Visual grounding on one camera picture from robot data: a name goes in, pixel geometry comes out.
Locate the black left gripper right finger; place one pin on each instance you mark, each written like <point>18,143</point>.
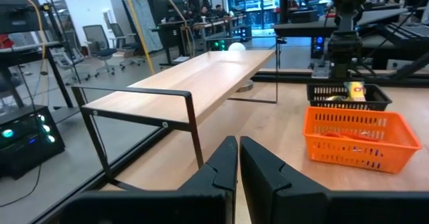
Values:
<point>268,190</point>

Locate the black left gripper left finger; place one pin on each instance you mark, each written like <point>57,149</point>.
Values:
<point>211,183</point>

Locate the black slotted plastic basket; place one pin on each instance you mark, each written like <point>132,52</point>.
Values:
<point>378,98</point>

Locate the orange slotted plastic basket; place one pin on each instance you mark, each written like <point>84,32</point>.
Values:
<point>352,111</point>

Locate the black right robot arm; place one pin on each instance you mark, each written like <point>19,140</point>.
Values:
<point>345,49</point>

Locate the black side desk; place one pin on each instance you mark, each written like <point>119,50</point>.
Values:
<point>301,27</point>

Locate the computer tower under side desk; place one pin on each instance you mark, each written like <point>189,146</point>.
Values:
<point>317,48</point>

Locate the white globe desk lamp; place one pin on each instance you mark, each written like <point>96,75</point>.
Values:
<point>237,47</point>

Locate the cluttered background work desk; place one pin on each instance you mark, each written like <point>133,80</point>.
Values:
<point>171,36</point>

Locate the grey office chair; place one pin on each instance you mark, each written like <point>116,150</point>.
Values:
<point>72,58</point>
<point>117,33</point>
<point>95,38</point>

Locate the black workbench desk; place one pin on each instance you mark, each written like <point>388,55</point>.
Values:
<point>27,54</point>

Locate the black monitor pole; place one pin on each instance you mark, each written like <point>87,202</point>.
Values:
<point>284,2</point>

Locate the black keyboard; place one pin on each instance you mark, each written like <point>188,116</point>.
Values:
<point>412,33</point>

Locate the silver mounting plate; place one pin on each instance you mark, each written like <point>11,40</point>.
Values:
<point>320,72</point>

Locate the person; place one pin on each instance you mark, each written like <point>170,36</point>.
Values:
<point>219,10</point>
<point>203,12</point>

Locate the computer tower green lights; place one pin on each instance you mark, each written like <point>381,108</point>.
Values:
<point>218,44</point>

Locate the grey partition board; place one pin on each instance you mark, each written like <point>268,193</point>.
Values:
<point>144,26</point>

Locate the computer tower glowing fans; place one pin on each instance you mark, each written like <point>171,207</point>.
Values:
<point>30,150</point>

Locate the wooden shelf riser black frame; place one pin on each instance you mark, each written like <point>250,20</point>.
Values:
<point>201,76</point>

